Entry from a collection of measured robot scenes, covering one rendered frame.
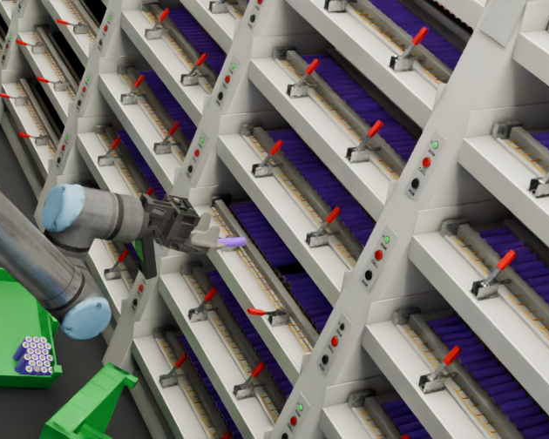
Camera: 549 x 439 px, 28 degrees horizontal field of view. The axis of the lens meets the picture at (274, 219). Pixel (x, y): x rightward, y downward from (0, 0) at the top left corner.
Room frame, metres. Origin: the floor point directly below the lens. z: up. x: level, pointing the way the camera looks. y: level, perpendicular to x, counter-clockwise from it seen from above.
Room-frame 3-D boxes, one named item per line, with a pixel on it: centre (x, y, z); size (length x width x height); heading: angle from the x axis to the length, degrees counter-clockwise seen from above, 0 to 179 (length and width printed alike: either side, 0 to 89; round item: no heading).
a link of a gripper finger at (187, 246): (1.91, 0.13, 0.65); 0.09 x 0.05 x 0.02; 124
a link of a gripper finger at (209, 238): (1.94, 0.10, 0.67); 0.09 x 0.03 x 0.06; 124
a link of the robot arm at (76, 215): (1.79, 0.33, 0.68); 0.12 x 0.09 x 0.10; 128
